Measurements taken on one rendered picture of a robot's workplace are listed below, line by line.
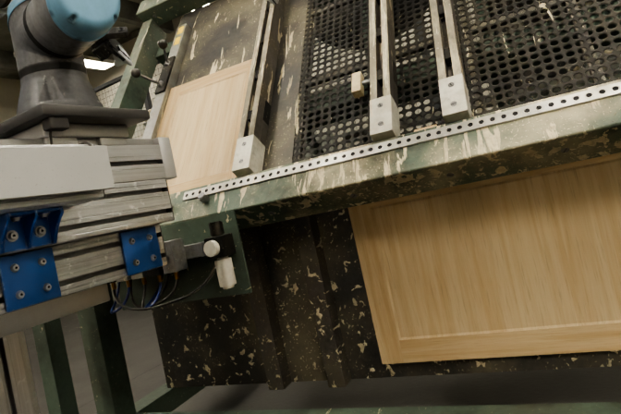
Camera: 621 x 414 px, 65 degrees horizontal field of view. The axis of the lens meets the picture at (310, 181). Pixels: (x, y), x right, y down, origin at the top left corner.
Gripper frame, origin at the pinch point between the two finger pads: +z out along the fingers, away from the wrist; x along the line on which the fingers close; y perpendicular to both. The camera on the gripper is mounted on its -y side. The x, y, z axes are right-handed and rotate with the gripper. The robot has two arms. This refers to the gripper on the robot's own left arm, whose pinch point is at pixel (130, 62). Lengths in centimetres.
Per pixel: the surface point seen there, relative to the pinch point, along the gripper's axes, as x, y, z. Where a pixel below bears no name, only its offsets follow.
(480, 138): 116, -97, 7
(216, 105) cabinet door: 44, -29, 11
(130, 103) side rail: 6.8, 11.0, 11.7
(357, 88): 77, -77, 9
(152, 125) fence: 35.7, -2.3, 8.2
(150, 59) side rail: -20.4, 1.0, 13.6
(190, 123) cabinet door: 44.6, -17.7, 10.6
